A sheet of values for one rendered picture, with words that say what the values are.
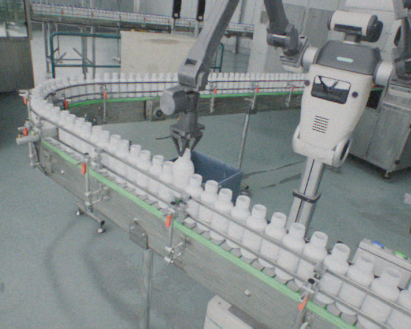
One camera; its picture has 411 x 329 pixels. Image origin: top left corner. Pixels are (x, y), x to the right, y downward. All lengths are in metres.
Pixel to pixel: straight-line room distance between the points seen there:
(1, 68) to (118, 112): 3.75
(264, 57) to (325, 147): 5.56
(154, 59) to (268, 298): 4.36
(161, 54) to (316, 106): 3.87
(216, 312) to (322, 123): 1.09
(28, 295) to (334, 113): 1.95
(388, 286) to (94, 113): 2.03
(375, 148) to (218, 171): 3.18
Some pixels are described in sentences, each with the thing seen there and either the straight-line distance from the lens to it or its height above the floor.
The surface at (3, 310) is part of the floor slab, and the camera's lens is 2.33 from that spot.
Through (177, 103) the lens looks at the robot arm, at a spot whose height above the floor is 1.41.
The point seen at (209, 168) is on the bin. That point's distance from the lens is 1.79.
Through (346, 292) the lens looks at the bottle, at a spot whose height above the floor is 1.06.
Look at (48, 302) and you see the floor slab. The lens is 2.30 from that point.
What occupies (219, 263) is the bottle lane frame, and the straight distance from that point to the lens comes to 1.08.
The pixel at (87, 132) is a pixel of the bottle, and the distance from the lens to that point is 1.47.
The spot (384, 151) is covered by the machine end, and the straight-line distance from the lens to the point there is 4.64.
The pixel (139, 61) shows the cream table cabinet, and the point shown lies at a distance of 4.97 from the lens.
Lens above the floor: 1.66
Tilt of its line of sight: 26 degrees down
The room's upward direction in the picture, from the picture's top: 8 degrees clockwise
